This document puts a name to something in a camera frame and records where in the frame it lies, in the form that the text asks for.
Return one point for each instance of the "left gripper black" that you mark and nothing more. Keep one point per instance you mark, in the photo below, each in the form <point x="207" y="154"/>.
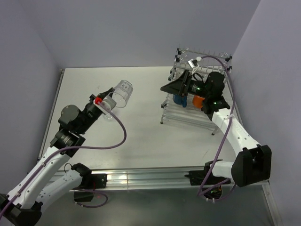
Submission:
<point x="105" y="93"/>

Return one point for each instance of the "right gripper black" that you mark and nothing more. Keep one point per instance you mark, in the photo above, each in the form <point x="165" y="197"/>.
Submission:
<point x="177" y="86"/>

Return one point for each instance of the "dark blue cup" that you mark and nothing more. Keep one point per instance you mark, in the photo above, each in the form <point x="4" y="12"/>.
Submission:
<point x="179" y="100"/>

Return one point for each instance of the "clear glass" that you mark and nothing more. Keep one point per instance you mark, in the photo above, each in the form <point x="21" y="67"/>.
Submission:
<point x="121" y="93"/>
<point x="108" y="117"/>

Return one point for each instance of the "orange plastic mug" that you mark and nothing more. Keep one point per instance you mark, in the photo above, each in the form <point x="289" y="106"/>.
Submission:
<point x="197" y="101"/>

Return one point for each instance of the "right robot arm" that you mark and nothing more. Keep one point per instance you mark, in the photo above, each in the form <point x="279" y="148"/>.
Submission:
<point x="253" y="160"/>

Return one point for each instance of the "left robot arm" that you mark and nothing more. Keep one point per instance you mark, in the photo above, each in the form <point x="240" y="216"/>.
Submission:
<point x="23" y="205"/>

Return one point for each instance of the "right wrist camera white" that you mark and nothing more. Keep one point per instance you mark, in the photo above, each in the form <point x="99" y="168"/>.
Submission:
<point x="194" y="64"/>

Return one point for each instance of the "metal wire dish rack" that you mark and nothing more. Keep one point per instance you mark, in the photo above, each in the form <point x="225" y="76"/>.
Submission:
<point x="211" y="62"/>

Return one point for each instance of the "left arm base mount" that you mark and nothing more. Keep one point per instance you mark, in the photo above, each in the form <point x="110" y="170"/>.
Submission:
<point x="88" y="189"/>

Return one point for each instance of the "aluminium mounting rail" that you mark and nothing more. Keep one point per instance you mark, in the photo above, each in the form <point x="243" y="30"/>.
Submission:
<point x="123" y="179"/>

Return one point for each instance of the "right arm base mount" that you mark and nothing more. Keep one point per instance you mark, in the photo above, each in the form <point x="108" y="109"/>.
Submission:
<point x="196" y="178"/>

